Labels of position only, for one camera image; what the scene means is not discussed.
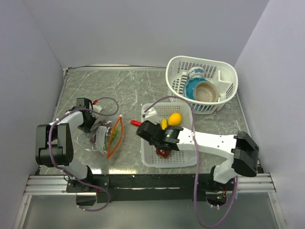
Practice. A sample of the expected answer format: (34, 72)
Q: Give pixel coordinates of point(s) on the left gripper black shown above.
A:
(87, 129)

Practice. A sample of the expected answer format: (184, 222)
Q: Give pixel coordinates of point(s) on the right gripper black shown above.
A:
(155, 124)

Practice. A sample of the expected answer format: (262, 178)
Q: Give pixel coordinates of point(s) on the red fake apple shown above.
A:
(163, 153)

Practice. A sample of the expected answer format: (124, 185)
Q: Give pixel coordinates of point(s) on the yellow fake banana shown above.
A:
(164, 124)

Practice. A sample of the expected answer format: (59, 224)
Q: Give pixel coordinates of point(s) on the purple fake grapes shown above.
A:
(104, 124)

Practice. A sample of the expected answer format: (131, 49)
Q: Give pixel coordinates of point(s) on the yellow fake lemon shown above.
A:
(175, 119)

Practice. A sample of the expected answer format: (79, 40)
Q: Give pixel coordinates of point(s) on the clear zip top bag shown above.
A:
(114, 144)

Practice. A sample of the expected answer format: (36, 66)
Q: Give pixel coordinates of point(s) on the white perforated rectangular basket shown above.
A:
(177, 158)

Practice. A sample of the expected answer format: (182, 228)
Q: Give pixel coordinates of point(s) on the red fake pepper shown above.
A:
(135, 123)

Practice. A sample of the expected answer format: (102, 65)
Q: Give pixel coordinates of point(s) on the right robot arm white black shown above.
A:
(240, 150)

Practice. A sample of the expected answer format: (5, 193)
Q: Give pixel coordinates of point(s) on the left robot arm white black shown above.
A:
(54, 145)

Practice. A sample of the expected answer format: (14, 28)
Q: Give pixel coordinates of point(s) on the green fake lettuce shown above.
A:
(109, 137)

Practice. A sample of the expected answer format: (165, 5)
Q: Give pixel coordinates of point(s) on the teal bowl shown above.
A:
(190, 85)

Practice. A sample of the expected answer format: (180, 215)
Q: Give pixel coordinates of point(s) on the beige bowl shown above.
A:
(205, 92)

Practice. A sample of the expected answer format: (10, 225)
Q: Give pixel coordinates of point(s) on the white oval dish rack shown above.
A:
(222, 75)

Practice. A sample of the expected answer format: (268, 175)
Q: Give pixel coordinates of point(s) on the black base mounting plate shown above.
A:
(146, 187)

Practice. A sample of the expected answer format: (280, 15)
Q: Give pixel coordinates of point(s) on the blue white porcelain cup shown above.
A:
(195, 72)

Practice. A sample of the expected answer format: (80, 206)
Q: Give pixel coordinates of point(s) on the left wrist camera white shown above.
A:
(96, 110)

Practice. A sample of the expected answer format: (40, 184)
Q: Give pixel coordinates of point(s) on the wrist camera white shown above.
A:
(150, 114)
(96, 110)

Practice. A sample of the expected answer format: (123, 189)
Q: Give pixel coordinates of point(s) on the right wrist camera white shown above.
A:
(150, 114)

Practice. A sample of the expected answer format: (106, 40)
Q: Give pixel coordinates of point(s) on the aluminium frame rail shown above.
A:
(57, 185)

